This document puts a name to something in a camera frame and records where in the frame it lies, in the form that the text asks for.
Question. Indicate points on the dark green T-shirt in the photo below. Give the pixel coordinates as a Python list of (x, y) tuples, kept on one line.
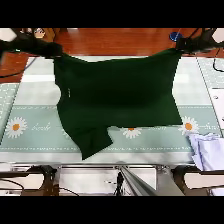
[(116, 90)]

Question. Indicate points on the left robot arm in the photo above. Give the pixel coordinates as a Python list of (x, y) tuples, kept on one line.
[(31, 45)]

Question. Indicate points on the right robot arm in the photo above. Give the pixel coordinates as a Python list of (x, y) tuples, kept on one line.
[(200, 41)]

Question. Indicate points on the pale blue shirt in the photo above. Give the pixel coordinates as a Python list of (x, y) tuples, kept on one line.
[(208, 150)]

